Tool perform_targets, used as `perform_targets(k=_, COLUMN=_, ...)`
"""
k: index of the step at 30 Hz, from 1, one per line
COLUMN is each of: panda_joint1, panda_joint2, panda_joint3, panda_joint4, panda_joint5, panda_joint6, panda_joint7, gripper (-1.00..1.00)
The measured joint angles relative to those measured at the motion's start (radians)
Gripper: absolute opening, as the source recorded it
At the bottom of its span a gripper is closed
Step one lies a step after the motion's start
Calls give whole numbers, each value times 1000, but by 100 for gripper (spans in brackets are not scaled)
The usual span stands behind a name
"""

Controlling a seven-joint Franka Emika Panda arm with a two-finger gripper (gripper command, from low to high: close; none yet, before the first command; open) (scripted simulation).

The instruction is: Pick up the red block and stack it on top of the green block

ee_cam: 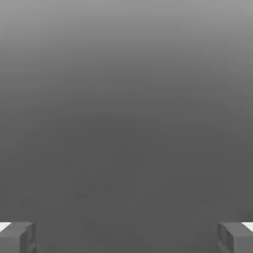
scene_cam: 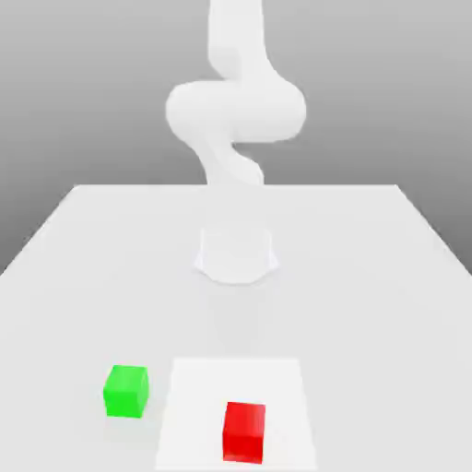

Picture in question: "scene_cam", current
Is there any small green cube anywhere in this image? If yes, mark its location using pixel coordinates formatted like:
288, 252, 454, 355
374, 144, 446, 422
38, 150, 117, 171
102, 364, 150, 419

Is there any small red cube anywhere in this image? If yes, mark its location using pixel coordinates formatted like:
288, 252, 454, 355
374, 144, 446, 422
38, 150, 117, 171
221, 401, 267, 465

